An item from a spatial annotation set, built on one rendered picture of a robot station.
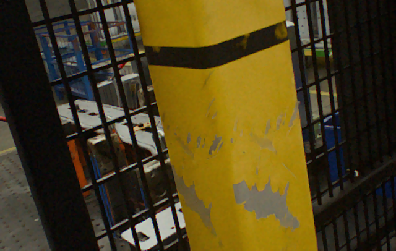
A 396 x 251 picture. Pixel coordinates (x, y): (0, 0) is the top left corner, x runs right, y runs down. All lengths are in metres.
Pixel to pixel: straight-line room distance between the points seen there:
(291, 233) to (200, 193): 0.10
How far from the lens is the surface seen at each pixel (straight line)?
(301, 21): 6.32
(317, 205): 0.71
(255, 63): 0.41
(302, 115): 1.10
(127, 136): 1.64
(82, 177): 1.97
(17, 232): 1.95
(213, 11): 0.38
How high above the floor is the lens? 1.51
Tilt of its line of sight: 18 degrees down
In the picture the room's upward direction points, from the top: 12 degrees counter-clockwise
